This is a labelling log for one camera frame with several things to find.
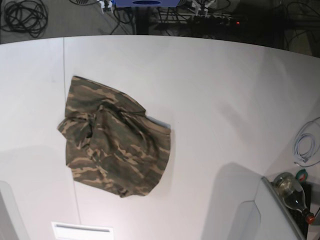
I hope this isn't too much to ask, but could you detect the blue box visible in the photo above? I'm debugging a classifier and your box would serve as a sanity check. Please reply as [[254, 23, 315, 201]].
[[112, 0, 181, 8]]

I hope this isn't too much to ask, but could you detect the clear glass bottle red cap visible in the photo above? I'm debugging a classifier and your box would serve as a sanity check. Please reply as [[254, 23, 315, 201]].
[[273, 172, 315, 225]]

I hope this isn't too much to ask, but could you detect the camouflage t-shirt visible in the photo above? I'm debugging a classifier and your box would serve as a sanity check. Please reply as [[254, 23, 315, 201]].
[[57, 76, 171, 198]]

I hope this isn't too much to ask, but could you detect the black coiled cable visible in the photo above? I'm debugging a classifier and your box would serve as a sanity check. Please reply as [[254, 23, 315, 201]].
[[0, 0, 50, 39]]

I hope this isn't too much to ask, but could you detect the black power strip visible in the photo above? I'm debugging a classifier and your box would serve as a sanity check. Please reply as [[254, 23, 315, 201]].
[[191, 14, 241, 27]]

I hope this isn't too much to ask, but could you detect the white coiled cable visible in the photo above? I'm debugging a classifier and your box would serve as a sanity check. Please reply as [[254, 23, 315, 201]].
[[292, 118, 320, 168]]

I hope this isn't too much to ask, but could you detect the green tape roll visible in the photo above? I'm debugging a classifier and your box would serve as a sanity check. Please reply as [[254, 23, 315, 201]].
[[295, 168, 308, 183]]

